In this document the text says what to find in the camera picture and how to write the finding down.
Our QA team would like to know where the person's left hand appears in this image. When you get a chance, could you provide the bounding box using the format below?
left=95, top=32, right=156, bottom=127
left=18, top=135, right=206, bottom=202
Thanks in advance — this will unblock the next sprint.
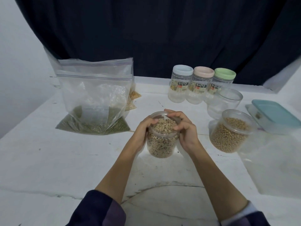
left=132, top=115, right=163, bottom=153

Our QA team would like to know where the person's right hand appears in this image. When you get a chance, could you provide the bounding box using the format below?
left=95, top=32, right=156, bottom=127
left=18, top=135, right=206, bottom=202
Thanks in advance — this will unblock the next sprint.
left=163, top=109, right=204, bottom=156

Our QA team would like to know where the pile of yellow soybeans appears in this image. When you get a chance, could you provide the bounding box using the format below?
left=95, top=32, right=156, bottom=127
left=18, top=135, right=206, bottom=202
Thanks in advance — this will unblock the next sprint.
left=210, top=117, right=250, bottom=153

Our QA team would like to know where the transparent jar blue lid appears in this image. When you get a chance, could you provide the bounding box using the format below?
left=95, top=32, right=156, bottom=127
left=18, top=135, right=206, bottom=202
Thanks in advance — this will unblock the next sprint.
left=168, top=65, right=194, bottom=104

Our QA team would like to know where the transparent jar pink lid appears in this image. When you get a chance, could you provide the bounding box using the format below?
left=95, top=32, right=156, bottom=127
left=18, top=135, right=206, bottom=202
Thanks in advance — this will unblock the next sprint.
left=187, top=66, right=215, bottom=105

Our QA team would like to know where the zip bag of grains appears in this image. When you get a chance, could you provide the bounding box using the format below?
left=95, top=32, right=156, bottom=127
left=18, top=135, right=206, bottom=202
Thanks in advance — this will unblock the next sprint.
left=55, top=73, right=135, bottom=136

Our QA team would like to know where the pile of green beans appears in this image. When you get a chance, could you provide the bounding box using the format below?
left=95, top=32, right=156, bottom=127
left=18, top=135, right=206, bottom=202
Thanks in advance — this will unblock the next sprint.
left=56, top=106, right=131, bottom=136

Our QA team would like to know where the transparent jar green lid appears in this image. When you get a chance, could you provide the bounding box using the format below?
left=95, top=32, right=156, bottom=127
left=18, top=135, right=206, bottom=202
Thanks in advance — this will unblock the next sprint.
left=204, top=67, right=237, bottom=99

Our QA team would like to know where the clear zip bag of black-eyed peas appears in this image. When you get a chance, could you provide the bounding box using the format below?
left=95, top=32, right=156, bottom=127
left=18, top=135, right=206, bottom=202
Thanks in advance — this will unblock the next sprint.
left=237, top=132, right=301, bottom=198

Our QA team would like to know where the person's left forearm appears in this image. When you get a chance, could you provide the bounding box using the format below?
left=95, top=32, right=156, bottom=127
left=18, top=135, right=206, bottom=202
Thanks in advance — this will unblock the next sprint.
left=66, top=143, right=146, bottom=226

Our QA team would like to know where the person's right forearm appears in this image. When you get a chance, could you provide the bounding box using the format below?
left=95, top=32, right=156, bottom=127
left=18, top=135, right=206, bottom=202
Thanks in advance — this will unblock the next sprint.
left=188, top=144, right=271, bottom=226

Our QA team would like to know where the teal lidded plastic container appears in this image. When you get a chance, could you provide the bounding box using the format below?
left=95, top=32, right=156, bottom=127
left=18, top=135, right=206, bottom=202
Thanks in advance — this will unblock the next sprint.
left=246, top=100, right=301, bottom=135

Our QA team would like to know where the dark navy curtain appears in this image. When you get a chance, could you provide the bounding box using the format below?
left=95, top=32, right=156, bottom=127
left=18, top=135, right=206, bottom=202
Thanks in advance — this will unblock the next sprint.
left=14, top=0, right=301, bottom=86

